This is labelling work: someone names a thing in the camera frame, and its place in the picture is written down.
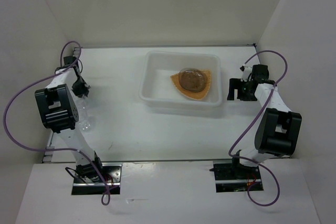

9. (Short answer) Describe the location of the triangular woven bamboo tray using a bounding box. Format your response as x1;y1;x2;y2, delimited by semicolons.
170;70;212;101

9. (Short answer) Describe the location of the clear glass plate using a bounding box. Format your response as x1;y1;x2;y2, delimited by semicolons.
178;68;207;92

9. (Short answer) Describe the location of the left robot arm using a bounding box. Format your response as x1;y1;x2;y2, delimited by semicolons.
35;56;104;182

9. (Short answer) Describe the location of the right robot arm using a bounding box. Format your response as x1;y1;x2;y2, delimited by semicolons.
227;64;302;178

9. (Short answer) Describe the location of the white plastic bin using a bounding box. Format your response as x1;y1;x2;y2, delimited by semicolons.
139;51;223;118

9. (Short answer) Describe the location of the clear glass cup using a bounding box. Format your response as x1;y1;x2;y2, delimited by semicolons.
74;97;87;111
78;109;94;131

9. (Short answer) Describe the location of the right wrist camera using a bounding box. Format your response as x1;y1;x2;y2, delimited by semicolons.
239;65;253;82

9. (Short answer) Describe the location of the aluminium table edge rail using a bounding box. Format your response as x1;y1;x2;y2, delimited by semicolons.
41;155;263;163

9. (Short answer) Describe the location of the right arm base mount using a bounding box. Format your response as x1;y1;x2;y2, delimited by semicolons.
209;160;264;193

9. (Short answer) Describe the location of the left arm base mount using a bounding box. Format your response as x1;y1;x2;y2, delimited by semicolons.
65;162;122;195

